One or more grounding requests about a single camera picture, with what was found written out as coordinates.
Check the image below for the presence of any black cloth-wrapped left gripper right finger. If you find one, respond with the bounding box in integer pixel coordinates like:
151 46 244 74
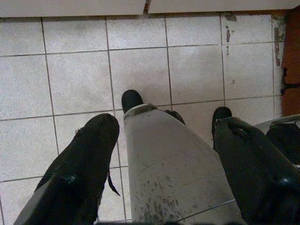
211 106 300 225

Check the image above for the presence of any white cabinet door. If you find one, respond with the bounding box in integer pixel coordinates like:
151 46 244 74
0 0 147 18
148 0 300 14

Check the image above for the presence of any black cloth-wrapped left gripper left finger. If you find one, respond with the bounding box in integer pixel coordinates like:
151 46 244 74
14 113 121 225

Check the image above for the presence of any silver robot left leg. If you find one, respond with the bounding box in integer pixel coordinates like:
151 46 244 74
123 103 247 225

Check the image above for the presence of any black robot left foot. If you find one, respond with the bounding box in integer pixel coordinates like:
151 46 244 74
121 90 144 113

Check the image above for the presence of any silver and black robot right leg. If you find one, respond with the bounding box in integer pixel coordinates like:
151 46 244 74
254 114 300 165

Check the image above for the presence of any brown wooden door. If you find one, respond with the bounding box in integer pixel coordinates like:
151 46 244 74
280 9 300 117

